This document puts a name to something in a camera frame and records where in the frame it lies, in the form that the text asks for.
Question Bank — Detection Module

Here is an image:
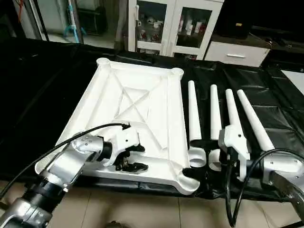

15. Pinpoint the white plastic table top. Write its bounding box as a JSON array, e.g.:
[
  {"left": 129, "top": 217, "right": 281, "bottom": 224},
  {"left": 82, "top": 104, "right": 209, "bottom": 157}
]
[{"left": 34, "top": 57, "right": 201, "bottom": 196}]

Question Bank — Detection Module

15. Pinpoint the white flat board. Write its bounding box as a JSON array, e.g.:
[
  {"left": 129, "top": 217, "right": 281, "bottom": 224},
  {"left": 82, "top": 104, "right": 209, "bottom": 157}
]
[{"left": 281, "top": 69, "right": 304, "bottom": 96}]

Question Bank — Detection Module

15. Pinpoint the black work mat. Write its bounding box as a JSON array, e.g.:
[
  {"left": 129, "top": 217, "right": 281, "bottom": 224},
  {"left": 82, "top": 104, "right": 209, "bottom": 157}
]
[{"left": 0, "top": 37, "right": 304, "bottom": 200}]

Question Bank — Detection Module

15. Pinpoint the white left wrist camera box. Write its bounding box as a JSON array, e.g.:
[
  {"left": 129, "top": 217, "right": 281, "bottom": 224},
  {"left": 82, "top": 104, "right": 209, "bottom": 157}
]
[{"left": 102, "top": 124, "right": 141, "bottom": 167}]

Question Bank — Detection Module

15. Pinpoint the white glass-door cabinet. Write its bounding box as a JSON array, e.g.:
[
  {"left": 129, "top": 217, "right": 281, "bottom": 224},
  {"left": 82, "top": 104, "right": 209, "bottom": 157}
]
[{"left": 127, "top": 0, "right": 224, "bottom": 60}]

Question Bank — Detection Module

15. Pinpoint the white drawer unit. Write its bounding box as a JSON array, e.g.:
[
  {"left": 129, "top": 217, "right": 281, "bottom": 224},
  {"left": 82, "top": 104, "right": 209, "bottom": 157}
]
[{"left": 204, "top": 40, "right": 272, "bottom": 68}]

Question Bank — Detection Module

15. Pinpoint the blue floor stand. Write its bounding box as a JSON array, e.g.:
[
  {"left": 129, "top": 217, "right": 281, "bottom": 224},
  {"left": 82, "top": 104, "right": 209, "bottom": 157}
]
[{"left": 64, "top": 0, "right": 87, "bottom": 44}]

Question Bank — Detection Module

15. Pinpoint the large black box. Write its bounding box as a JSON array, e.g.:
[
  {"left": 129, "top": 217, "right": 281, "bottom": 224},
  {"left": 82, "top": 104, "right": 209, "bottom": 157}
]
[{"left": 216, "top": 0, "right": 255, "bottom": 39}]

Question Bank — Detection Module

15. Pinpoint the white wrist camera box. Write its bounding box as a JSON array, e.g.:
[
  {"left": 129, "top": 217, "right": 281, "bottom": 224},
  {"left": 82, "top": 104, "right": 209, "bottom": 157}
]
[
  {"left": 102, "top": 124, "right": 141, "bottom": 167},
  {"left": 218, "top": 124, "right": 251, "bottom": 163}
]

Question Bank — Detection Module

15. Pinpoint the white plastic table leg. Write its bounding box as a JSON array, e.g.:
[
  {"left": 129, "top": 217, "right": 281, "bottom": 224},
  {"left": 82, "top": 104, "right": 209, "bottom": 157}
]
[
  {"left": 224, "top": 88, "right": 248, "bottom": 181},
  {"left": 188, "top": 80, "right": 207, "bottom": 169},
  {"left": 236, "top": 89, "right": 276, "bottom": 152},
  {"left": 209, "top": 84, "right": 229, "bottom": 172}
]

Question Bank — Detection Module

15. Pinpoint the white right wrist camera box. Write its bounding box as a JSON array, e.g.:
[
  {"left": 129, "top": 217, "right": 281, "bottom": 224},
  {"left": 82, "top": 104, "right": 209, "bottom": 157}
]
[{"left": 218, "top": 124, "right": 251, "bottom": 163}]

